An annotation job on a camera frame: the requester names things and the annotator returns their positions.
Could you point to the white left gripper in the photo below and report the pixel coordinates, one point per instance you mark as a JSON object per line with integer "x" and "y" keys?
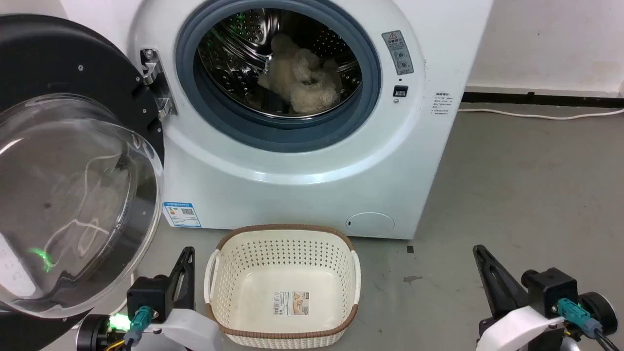
{"x": 192, "y": 331}

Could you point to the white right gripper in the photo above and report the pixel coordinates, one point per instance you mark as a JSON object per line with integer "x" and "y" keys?
{"x": 516, "y": 331}

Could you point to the washer door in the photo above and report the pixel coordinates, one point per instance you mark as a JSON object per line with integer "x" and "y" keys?
{"x": 48, "y": 58}

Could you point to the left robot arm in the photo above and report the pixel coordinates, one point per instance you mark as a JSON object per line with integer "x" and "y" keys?
{"x": 92, "y": 334}

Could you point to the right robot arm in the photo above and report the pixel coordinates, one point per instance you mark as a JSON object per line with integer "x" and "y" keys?
{"x": 602, "y": 309}

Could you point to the white front-load washing machine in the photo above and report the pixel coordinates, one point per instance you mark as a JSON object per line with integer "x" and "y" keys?
{"x": 292, "y": 195}

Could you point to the metal door hinge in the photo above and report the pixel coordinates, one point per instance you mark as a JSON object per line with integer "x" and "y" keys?
{"x": 157, "y": 83}

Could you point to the black door latch slot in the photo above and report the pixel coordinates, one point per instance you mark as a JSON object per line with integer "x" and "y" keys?
{"x": 400, "y": 91}

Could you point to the cream laundry basket brown rim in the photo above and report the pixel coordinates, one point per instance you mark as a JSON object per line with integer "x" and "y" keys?
{"x": 234, "y": 273}

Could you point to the blue energy label sticker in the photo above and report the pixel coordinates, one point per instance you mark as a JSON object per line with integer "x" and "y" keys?
{"x": 182, "y": 215}

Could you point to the basket product label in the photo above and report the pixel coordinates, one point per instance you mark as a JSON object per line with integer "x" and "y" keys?
{"x": 291, "y": 303}

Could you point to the round filter cover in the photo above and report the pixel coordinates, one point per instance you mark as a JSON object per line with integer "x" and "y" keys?
{"x": 370, "y": 224}

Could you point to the black baseboard strip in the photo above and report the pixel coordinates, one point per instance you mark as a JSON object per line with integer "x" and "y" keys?
{"x": 536, "y": 99}

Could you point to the white text sticker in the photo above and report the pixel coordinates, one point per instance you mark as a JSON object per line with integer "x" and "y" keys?
{"x": 443, "y": 104}

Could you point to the steel perforated drum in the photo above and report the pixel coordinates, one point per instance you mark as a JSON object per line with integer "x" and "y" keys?
{"x": 234, "y": 58}

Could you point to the beige plush toy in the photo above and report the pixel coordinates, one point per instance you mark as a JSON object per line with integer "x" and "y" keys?
{"x": 302, "y": 78}

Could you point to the grey warning sticker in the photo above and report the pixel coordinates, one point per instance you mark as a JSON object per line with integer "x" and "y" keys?
{"x": 398, "y": 52}

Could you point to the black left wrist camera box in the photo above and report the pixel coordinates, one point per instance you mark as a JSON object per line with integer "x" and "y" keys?
{"x": 146, "y": 292}

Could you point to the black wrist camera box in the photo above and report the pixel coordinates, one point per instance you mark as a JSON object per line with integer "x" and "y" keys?
{"x": 146, "y": 292}
{"x": 548, "y": 287}

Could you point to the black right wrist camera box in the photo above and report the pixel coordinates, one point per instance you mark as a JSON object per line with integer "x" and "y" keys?
{"x": 548, "y": 287}

